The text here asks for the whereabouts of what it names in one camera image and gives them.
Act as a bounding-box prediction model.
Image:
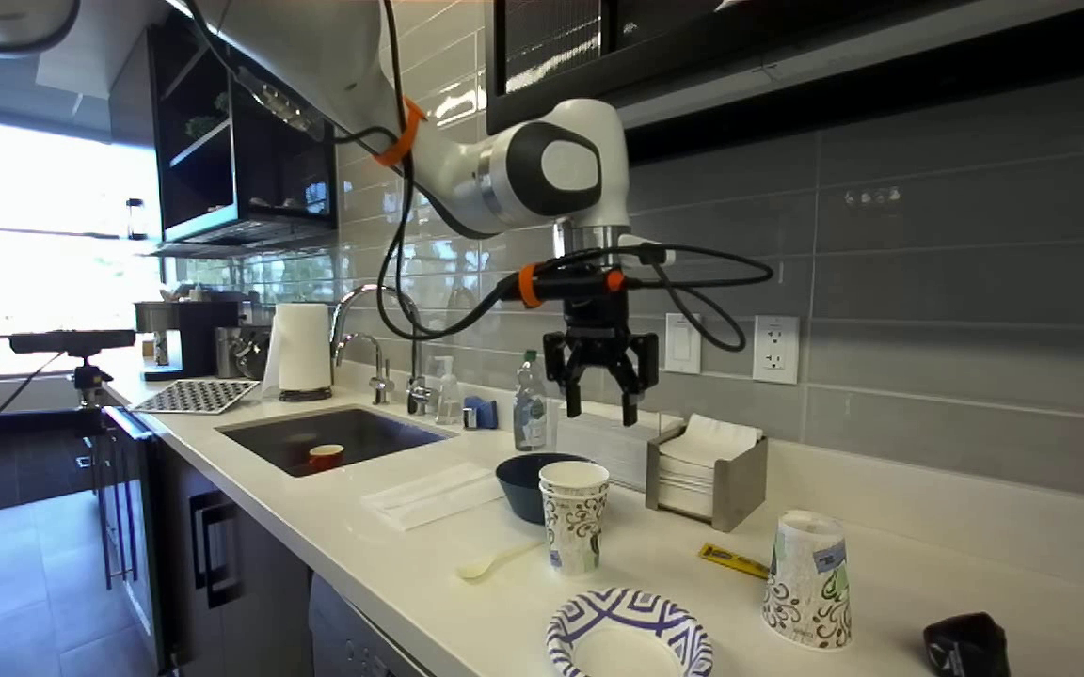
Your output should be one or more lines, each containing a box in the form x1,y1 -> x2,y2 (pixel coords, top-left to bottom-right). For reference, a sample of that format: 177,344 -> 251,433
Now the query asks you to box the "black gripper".
538,293 -> 667,427

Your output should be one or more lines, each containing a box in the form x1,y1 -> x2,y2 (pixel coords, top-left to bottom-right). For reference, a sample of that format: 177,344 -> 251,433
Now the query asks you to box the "dark blue bowl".
492,447 -> 593,527

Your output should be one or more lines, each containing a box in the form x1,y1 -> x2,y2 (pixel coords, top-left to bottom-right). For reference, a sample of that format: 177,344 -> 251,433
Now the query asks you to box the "white napkin stack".
654,410 -> 764,517

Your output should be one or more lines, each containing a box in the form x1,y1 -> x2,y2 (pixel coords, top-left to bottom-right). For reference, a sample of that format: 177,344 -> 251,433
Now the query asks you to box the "clear acrylic box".
552,401 -> 677,494

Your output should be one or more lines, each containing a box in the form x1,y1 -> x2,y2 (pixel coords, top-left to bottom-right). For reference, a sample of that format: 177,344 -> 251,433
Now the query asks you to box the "clear plastic water bottle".
512,344 -> 552,455

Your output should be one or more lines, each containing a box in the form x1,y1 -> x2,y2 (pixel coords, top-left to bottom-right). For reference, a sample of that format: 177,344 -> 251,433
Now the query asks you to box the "clear soap bottle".
429,353 -> 462,427

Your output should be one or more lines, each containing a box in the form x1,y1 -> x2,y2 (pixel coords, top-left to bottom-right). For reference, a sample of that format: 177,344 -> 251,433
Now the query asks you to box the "grey napkin holder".
645,427 -> 773,532

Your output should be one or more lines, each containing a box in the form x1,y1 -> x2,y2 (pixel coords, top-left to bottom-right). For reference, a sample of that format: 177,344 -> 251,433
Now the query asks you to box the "chrome kitchen faucet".
327,277 -> 437,416

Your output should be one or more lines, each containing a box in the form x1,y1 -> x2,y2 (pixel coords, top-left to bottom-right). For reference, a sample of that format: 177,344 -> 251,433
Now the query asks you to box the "white plastic spoon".
455,537 -> 549,586

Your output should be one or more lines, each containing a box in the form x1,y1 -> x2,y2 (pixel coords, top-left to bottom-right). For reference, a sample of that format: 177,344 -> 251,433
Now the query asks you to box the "white paper sheet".
358,458 -> 502,532

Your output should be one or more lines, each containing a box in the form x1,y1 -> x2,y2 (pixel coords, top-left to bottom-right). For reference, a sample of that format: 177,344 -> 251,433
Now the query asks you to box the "yellow sauce packet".
698,537 -> 774,584

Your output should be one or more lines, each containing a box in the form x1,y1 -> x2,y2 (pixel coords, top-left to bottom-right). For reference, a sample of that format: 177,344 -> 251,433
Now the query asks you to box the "small chrome tap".
346,331 -> 399,407

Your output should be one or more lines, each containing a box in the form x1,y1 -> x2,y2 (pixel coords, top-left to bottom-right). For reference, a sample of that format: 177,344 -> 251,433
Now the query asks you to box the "steel kitchen sink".
213,407 -> 452,482

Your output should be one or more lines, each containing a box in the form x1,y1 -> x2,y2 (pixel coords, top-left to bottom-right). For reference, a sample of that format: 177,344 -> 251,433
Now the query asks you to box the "blue patterned paper plate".
546,584 -> 718,677

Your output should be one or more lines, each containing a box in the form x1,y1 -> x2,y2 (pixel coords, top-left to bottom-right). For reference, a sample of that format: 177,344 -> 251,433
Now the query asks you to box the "upside-down patterned paper cup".
762,509 -> 853,649

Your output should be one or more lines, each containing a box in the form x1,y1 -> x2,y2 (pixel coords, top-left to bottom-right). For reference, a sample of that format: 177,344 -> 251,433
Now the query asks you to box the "orange object in sink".
304,441 -> 349,474

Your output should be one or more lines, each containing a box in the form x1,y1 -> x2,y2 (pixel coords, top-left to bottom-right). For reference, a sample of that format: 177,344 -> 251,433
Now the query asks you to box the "white paper towel roll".
268,300 -> 339,401

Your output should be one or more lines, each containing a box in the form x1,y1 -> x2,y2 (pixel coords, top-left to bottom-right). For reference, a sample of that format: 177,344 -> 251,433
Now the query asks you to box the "dark base cabinet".
100,410 -> 434,677

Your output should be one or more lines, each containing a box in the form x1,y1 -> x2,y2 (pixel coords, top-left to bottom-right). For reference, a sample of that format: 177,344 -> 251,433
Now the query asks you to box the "grey drying mat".
133,377 -> 265,422

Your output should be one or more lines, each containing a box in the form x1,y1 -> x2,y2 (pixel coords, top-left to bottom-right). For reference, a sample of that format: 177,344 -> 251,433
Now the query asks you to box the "black coffee machine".
133,293 -> 245,378

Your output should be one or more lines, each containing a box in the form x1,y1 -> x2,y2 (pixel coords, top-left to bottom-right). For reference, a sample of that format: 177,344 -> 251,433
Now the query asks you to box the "black binder clip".
917,610 -> 1012,677

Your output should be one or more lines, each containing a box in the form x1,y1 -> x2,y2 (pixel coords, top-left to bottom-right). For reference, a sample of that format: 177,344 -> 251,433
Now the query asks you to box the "bright window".
0,110 -> 171,378

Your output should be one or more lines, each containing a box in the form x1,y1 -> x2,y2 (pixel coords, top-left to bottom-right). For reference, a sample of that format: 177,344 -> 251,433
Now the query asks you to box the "white light switch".
661,307 -> 705,377

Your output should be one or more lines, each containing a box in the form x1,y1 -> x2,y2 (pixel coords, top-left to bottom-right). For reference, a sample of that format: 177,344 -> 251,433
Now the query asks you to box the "wrist camera with orange straps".
498,258 -> 672,313

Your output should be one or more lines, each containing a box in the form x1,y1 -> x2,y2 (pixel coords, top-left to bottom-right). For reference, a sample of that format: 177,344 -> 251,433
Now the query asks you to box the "white wall outlet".
750,313 -> 805,386

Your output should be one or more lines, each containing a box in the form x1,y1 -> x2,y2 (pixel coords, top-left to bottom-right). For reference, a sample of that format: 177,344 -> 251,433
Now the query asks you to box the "dark upper wall cabinet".
483,0 -> 1084,171

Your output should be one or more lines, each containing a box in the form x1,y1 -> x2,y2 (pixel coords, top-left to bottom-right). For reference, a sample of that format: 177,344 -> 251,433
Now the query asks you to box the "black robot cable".
364,0 -> 778,357

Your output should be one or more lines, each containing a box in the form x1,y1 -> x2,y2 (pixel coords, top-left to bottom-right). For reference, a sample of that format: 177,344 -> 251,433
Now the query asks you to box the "black cabinet handle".
188,487 -> 245,614

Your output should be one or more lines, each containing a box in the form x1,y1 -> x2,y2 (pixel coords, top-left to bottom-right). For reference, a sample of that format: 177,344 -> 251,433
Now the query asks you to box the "black camera tripod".
69,353 -> 144,594

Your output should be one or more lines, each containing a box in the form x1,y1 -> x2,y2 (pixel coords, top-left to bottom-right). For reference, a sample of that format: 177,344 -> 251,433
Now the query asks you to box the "black bar camera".
6,328 -> 139,357

